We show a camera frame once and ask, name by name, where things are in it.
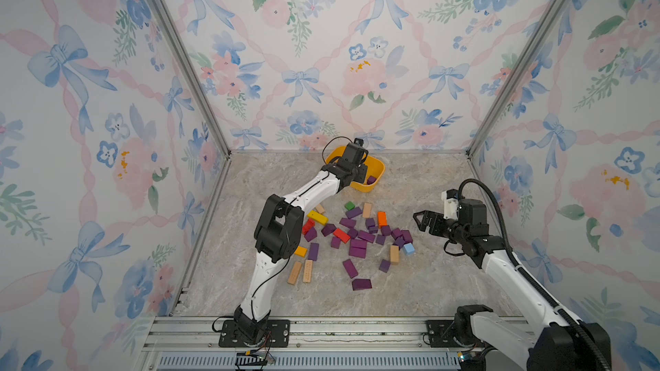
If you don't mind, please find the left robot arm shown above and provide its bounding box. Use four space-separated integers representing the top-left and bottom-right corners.
233 138 369 346

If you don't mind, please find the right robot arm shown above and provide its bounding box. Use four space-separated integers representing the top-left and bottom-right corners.
414 198 612 370

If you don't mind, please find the yellow plastic storage bin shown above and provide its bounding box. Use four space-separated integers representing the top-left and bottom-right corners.
325 146 386 193

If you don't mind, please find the light blue cube brick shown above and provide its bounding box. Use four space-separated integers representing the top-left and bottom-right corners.
403 243 416 255

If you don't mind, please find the natural wood brick top centre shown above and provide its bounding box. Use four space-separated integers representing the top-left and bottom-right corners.
362 202 373 218

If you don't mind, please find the purple long brick top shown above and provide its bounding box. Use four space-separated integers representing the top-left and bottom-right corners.
345 207 363 219

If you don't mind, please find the purple long brick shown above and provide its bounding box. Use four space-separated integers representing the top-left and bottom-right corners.
345 207 363 219
342 259 359 278
307 243 320 261

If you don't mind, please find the natural wood brick right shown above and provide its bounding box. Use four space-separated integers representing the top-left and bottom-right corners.
389 245 400 265

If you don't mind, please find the orange brick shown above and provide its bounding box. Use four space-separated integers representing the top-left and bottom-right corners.
376 211 388 228

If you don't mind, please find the yellow long brick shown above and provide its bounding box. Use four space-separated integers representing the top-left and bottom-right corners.
308 211 328 226

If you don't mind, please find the purple brick centre slanted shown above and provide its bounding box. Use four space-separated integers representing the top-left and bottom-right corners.
357 231 376 243

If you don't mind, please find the red bridge brick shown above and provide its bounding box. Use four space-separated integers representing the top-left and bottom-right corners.
302 218 316 235

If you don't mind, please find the red flat brick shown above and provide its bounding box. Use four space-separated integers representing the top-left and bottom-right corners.
333 228 351 243

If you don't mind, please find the purple cube by red bridge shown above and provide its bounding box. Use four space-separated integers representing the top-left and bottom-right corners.
304 228 318 242

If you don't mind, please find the purple large block centre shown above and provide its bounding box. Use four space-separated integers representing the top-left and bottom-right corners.
348 239 368 259

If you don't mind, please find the purple long brick left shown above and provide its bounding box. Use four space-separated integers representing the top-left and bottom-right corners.
307 243 320 261

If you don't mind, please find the purple long brick bottom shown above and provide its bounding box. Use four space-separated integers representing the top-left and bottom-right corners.
342 259 359 278

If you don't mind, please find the orange-yellow brick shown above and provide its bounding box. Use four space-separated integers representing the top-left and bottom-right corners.
294 246 309 259

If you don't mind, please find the natural wood long brick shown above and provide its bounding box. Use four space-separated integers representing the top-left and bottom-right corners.
302 259 314 283
287 261 303 285

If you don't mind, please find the natural wood long brick left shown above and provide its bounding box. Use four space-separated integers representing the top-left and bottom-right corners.
287 261 303 285

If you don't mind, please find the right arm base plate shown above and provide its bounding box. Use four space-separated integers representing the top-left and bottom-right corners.
426 319 462 349

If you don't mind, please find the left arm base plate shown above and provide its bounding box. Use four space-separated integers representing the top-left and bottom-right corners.
218 319 290 349

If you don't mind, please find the aluminium mounting rail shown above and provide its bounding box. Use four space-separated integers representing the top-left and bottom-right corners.
134 317 520 370

